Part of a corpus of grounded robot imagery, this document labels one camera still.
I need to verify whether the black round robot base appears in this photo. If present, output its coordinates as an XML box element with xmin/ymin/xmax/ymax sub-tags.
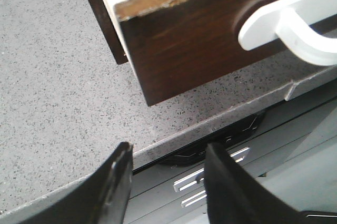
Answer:
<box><xmin>160</xmin><ymin>110</ymin><xmax>265</xmax><ymax>167</ymax></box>

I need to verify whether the white drawer handle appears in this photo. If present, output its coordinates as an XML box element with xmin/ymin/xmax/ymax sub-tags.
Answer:
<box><xmin>238</xmin><ymin>0</ymin><xmax>336</xmax><ymax>66</ymax></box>

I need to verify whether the upper silver cabinet handle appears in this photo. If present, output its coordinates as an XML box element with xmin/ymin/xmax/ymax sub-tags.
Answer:
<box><xmin>173</xmin><ymin>147</ymin><xmax>250</xmax><ymax>192</ymax></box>

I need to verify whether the silver cabinet handle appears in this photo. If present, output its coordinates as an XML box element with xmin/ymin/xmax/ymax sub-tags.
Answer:
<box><xmin>173</xmin><ymin>147</ymin><xmax>250</xmax><ymax>192</ymax></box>
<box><xmin>181</xmin><ymin>190</ymin><xmax>207</xmax><ymax>208</ymax></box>

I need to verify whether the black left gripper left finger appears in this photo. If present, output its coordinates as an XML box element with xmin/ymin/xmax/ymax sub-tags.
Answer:
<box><xmin>10</xmin><ymin>141</ymin><xmax>134</xmax><ymax>224</ymax></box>

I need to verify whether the dark wooden drawer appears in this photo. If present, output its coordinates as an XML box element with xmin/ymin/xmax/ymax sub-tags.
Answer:
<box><xmin>100</xmin><ymin>0</ymin><xmax>286</xmax><ymax>106</ymax></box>

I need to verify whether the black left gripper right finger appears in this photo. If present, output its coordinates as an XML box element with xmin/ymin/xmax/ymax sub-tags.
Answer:
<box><xmin>204</xmin><ymin>143</ymin><xmax>336</xmax><ymax>223</ymax></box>

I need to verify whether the dark wooden drawer cabinet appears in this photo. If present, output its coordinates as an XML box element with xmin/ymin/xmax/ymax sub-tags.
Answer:
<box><xmin>88</xmin><ymin>0</ymin><xmax>128</xmax><ymax>65</ymax></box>

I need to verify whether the lower silver cabinet handle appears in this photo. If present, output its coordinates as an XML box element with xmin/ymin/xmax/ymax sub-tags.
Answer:
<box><xmin>181</xmin><ymin>190</ymin><xmax>207</xmax><ymax>208</ymax></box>

